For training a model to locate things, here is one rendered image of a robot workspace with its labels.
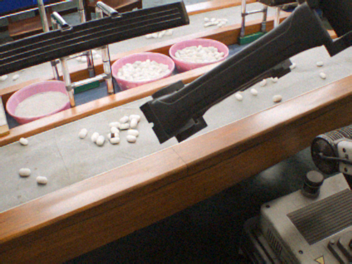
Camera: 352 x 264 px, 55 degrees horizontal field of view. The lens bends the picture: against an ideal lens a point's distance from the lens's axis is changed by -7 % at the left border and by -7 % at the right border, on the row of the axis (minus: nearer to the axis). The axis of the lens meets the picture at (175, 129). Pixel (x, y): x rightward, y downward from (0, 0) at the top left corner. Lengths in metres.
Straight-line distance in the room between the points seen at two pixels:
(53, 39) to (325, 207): 1.05
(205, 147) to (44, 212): 0.49
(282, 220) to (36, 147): 0.86
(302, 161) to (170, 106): 1.71
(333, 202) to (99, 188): 0.84
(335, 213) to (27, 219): 1.00
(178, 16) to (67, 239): 0.73
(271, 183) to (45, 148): 1.30
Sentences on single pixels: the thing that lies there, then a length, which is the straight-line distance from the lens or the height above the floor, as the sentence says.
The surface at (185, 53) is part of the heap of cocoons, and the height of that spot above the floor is 0.74.
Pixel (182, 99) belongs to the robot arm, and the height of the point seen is 1.14.
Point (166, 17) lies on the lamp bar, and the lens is 1.12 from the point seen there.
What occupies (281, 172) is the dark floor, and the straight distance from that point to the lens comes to 2.14.
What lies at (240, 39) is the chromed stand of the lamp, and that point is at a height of 0.71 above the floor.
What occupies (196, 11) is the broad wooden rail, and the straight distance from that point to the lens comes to 2.17.
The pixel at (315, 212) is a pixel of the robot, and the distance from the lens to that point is 1.32.
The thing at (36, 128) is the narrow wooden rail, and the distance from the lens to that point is 1.26.
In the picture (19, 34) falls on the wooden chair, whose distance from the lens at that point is 3.13.
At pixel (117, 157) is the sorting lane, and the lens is 1.09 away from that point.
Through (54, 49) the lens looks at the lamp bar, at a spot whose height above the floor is 1.07.
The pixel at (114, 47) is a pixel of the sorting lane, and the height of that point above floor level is 0.74.
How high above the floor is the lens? 1.45
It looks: 37 degrees down
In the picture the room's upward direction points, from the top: 3 degrees counter-clockwise
